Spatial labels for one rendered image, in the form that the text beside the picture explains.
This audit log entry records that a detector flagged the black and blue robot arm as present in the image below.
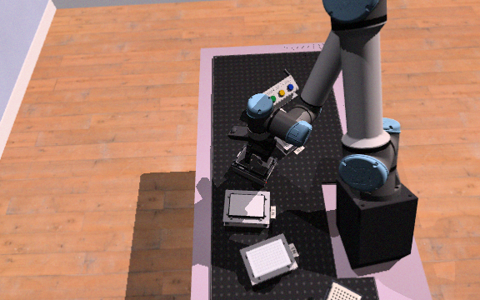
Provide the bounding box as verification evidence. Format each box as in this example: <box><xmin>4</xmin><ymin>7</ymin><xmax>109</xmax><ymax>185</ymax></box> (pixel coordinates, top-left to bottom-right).
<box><xmin>228</xmin><ymin>0</ymin><xmax>402</xmax><ymax>202</ymax></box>

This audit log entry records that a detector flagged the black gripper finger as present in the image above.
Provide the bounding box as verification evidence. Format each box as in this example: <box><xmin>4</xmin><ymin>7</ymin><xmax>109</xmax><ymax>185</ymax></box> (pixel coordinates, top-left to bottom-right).
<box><xmin>245</xmin><ymin>150</ymin><xmax>262</xmax><ymax>171</ymax></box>

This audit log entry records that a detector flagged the white button panel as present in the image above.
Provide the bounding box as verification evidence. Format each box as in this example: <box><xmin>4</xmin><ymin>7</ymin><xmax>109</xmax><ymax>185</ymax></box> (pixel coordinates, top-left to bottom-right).
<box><xmin>263</xmin><ymin>69</ymin><xmax>299</xmax><ymax>108</ymax></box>

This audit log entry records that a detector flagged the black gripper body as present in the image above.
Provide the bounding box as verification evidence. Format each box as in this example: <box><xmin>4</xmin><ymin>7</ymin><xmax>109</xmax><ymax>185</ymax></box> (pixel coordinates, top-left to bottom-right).
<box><xmin>246</xmin><ymin>133</ymin><xmax>277</xmax><ymax>163</ymax></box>

